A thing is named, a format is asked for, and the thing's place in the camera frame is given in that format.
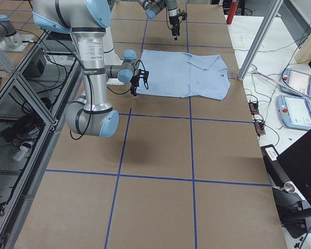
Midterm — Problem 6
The lower blue teach pendant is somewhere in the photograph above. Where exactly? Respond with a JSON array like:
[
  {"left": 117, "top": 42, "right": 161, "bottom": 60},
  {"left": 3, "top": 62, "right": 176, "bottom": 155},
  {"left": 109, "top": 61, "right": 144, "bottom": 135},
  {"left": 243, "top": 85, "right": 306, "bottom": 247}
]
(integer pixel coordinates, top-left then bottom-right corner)
[{"left": 277, "top": 95, "right": 311, "bottom": 131}]

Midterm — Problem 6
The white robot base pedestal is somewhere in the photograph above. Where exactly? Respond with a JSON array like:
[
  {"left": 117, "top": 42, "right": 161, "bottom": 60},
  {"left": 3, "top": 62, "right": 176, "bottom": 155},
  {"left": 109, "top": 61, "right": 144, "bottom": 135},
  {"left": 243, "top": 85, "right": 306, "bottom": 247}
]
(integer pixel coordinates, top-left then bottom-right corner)
[{"left": 103, "top": 0, "right": 126, "bottom": 86}]

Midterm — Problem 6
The grey aluminium frame post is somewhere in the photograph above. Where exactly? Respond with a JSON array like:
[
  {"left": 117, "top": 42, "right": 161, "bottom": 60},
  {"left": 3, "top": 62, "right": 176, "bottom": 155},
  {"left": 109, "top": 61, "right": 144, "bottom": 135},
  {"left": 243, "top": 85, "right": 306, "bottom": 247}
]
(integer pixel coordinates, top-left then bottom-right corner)
[{"left": 237, "top": 0, "right": 283, "bottom": 81}]

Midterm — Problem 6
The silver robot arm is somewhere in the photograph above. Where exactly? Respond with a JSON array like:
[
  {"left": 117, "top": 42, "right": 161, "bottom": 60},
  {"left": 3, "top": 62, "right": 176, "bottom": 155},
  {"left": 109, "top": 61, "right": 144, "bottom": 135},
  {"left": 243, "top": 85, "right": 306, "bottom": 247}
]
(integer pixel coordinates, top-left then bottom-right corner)
[
  {"left": 137, "top": 0, "right": 188, "bottom": 40},
  {"left": 31, "top": 1, "right": 149, "bottom": 137}
]

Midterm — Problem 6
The light blue t-shirt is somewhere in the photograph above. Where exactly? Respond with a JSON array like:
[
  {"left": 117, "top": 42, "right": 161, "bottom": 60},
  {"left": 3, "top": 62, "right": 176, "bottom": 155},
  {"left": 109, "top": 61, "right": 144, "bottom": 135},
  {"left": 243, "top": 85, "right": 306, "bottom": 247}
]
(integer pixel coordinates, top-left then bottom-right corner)
[{"left": 137, "top": 50, "right": 231, "bottom": 100}]

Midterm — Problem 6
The small red circuit board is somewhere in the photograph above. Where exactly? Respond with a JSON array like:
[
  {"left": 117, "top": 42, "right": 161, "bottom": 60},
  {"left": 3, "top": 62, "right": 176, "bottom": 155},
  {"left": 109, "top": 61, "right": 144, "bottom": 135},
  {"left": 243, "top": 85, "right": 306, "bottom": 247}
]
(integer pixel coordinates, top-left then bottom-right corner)
[{"left": 248, "top": 102, "right": 260, "bottom": 115}]

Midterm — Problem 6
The red fire extinguisher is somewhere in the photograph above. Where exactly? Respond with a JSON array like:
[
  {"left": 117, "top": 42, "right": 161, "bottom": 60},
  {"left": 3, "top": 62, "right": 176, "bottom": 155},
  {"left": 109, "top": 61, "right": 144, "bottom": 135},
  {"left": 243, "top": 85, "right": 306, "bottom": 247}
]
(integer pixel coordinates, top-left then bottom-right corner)
[{"left": 226, "top": 0, "right": 239, "bottom": 25}]

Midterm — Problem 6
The black monitor stand assembly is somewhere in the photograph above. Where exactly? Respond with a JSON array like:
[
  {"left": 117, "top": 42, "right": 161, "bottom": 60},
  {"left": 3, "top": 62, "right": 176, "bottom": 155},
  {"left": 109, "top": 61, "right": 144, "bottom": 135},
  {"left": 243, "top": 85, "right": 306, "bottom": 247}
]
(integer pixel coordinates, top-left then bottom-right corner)
[{"left": 261, "top": 129, "right": 311, "bottom": 238}]

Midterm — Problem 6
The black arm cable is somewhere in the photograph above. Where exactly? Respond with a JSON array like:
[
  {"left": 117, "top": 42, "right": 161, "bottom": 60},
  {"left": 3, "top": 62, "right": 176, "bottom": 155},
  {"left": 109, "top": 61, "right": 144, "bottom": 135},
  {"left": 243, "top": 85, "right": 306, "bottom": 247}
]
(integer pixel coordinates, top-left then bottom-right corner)
[{"left": 68, "top": 59, "right": 150, "bottom": 141}]

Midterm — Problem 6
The black box under table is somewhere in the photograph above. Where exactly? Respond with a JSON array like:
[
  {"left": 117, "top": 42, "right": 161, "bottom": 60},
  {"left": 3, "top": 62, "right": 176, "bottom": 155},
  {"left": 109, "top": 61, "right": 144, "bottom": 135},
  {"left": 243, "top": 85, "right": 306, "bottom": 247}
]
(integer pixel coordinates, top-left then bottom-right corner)
[{"left": 22, "top": 50, "right": 47, "bottom": 78}]

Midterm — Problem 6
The blue teach pendant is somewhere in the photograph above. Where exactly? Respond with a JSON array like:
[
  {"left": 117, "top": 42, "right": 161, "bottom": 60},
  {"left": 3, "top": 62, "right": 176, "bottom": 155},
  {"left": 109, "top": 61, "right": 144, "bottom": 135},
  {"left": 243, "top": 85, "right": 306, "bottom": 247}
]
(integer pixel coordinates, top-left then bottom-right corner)
[
  {"left": 277, "top": 95, "right": 311, "bottom": 131},
  {"left": 280, "top": 68, "right": 311, "bottom": 96}
]

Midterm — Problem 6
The upper blue teach pendant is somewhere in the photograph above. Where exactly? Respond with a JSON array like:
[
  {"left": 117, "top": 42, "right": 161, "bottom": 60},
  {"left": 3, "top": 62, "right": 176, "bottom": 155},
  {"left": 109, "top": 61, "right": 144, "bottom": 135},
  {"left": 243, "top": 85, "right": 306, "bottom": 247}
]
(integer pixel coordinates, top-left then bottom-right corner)
[{"left": 280, "top": 68, "right": 311, "bottom": 96}]

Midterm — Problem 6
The white power strip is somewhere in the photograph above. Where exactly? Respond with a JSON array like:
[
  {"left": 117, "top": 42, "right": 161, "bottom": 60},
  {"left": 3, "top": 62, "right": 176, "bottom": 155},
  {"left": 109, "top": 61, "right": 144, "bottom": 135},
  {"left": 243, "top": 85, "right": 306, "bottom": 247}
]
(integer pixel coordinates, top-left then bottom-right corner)
[{"left": 12, "top": 141, "right": 33, "bottom": 161}]

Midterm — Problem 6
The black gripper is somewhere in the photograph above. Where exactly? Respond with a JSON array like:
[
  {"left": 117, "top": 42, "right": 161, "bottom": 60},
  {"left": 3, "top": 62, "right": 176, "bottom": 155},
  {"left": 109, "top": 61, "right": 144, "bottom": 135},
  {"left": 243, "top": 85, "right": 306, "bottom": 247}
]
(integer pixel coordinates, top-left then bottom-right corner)
[
  {"left": 131, "top": 69, "right": 148, "bottom": 96},
  {"left": 169, "top": 9, "right": 187, "bottom": 40}
]

